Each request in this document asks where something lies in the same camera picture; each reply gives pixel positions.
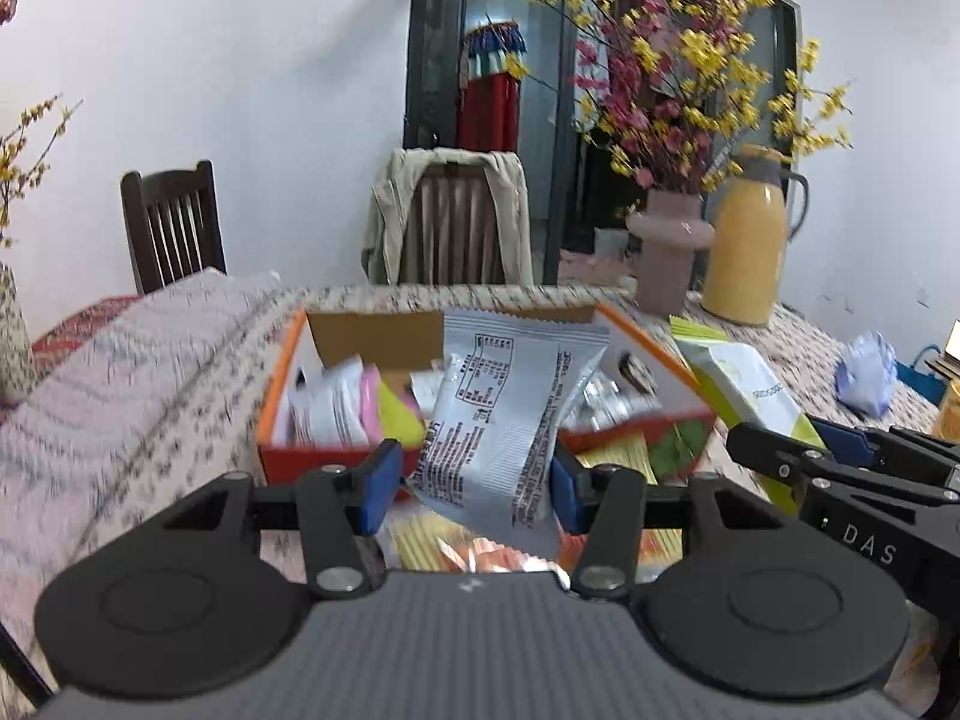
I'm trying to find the thin yellow blossom twigs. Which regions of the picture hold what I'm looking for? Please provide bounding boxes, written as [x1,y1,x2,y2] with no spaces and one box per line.
[0,93,84,250]

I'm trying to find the yellow mug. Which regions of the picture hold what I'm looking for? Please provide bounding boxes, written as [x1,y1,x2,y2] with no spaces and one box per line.
[930,378,960,445]

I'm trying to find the beige jacket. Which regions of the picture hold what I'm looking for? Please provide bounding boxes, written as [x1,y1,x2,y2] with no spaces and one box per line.
[361,147,536,287]

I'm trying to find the red cardboard box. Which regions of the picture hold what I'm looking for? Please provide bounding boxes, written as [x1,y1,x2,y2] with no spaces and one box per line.
[256,301,719,490]

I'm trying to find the calligraphy print tablecloth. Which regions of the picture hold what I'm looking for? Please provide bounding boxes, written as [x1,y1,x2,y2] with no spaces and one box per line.
[225,281,942,713]

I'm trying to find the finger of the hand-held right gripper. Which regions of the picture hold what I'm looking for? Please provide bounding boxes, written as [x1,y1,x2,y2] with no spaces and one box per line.
[810,417,960,479]
[724,421,955,509]

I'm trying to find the wooden chair with slats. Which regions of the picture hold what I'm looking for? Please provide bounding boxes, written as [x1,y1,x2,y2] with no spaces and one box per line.
[400,157,512,287]

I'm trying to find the blue basket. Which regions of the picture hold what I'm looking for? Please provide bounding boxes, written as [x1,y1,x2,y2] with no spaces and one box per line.
[895,344,948,407]

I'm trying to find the lime green white snack packet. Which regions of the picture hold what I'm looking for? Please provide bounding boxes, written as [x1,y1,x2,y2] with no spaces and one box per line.
[674,340,827,520]

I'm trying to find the yellow thermos jug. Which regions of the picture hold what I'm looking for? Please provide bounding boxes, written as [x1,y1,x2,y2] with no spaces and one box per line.
[700,143,812,326]

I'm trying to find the mauve ceramic vase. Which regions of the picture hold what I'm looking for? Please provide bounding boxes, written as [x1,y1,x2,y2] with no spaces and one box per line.
[625,189,718,317]

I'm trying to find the pale green flat packet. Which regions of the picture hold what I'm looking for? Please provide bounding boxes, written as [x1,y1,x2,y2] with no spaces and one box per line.
[669,316,726,344]

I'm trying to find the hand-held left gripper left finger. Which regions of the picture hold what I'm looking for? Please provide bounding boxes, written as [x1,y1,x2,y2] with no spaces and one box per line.
[160,438,406,604]

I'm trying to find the red patterned cloth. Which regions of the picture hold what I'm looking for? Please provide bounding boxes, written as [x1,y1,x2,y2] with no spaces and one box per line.
[28,294,145,385]

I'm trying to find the pale blue plastic bag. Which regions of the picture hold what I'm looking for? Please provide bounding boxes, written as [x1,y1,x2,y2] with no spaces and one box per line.
[834,331,899,419]

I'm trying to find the hanging red blue garment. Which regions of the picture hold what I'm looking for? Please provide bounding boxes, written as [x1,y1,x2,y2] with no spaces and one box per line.
[457,21,530,155]

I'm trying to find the dark framed glass door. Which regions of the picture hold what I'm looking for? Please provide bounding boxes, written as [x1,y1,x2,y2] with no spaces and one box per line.
[403,0,800,286]

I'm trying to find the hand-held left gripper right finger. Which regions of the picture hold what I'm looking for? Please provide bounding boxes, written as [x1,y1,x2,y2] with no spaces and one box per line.
[549,456,790,606]

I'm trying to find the yellow and pink blossom branches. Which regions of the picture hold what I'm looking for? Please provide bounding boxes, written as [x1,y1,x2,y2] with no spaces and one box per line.
[520,0,857,197]

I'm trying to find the silver white snack packet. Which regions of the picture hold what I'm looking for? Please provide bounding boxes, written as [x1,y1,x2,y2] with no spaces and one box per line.
[404,307,610,561]

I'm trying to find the yellow striped snack packet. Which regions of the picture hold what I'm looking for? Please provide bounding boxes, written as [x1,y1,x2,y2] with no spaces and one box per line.
[576,435,685,565]

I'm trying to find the folded zigzag patterned blanket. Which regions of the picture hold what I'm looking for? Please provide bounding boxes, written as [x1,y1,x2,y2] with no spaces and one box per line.
[0,267,284,661]

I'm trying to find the dark wooden chair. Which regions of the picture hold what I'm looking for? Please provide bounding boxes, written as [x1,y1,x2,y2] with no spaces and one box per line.
[119,159,228,296]

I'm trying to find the slim floral vase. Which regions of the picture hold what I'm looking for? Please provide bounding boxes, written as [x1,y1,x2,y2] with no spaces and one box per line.
[0,262,38,404]

